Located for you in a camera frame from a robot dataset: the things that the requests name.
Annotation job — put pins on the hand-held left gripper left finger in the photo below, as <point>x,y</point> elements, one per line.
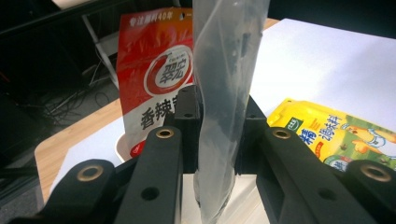
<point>158,174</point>

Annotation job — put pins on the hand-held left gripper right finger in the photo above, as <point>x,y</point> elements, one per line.
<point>289,174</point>

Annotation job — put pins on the red and white seasoning packet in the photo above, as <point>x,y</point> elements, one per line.
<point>146,62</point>

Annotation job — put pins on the clear bag of dried seaweed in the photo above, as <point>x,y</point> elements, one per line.
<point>224,77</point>

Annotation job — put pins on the yellow spouted seasoning pouch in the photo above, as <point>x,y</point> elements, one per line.
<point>336,130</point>

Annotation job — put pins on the white paper sheet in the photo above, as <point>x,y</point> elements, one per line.
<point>311,62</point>

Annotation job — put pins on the white metal stand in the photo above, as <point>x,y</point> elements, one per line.
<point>107,53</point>

